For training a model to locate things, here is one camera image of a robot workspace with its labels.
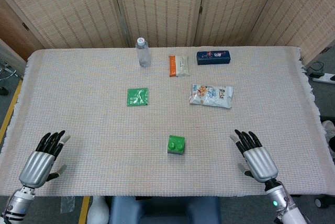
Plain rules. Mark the white power strip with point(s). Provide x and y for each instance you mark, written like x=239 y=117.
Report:
x=324 y=78

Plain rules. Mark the white shoe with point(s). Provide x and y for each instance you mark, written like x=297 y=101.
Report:
x=329 y=129

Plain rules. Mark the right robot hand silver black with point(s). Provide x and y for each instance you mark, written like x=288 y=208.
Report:
x=260 y=162

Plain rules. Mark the green toy brick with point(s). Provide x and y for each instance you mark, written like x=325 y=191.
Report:
x=176 y=143

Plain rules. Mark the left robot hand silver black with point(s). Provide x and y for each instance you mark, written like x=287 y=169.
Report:
x=36 y=166

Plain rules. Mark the white crinkled snack bag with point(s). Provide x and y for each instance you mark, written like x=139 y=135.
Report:
x=210 y=95

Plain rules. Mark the white robot body shell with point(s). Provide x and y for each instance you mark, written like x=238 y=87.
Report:
x=99 y=209

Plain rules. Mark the black caster wheel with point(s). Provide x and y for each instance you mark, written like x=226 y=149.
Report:
x=320 y=203

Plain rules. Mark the beige woven tablecloth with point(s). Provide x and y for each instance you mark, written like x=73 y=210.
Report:
x=104 y=135

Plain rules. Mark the bamboo folding screen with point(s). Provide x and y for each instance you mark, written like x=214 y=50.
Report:
x=162 y=6

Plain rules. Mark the green square sachet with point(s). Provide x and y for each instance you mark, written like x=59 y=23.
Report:
x=137 y=97

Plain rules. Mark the chrome chair base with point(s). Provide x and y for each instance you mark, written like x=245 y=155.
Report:
x=6 y=73

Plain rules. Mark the clear plastic water bottle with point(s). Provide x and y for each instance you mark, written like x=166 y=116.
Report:
x=143 y=52

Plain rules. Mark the dark blue rectangular box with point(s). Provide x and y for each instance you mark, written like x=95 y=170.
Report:
x=213 y=57

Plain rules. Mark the blue robot torso base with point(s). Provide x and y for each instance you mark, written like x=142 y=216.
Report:
x=162 y=209

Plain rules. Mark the orange and white snack packet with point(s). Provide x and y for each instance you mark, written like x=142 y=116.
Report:
x=179 y=65

